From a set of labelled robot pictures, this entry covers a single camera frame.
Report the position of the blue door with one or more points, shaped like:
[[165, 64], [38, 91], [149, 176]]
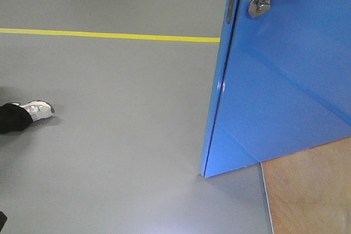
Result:
[[281, 84]]

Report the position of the plywood door platform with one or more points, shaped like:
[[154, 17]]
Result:
[[309, 191]]

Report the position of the silver lock cylinder with key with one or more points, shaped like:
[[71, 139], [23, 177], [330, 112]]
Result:
[[257, 8]]

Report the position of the white sneaker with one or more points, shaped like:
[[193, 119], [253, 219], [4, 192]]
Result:
[[37, 109]]

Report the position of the yellow floor tape line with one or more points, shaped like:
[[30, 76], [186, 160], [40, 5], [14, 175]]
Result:
[[111, 35]]

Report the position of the black robot part left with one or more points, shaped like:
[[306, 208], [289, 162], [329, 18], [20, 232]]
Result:
[[3, 220]]

